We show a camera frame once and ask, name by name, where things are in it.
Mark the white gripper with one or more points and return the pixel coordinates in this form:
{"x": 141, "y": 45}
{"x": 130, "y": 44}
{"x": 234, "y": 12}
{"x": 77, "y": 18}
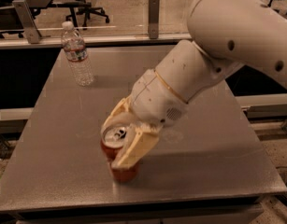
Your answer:
{"x": 156, "y": 97}

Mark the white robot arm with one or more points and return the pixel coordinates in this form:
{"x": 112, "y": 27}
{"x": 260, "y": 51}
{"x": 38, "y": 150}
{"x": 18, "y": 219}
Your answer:
{"x": 225, "y": 35}

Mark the clear plastic water bottle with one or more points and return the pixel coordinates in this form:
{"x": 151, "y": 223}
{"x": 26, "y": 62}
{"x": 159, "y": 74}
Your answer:
{"x": 76, "y": 54}

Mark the black office chair left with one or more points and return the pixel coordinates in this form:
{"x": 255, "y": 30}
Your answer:
{"x": 85, "y": 9}

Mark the middle metal railing bracket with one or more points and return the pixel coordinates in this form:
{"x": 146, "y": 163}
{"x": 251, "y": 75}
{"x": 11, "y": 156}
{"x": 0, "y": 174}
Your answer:
{"x": 153, "y": 18}

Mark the metal railing bracket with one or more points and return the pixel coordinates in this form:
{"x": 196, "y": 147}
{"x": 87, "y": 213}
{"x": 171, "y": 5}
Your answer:
{"x": 24, "y": 13}
{"x": 153, "y": 18}

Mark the left metal railing bracket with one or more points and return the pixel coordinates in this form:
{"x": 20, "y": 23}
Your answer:
{"x": 24, "y": 13}

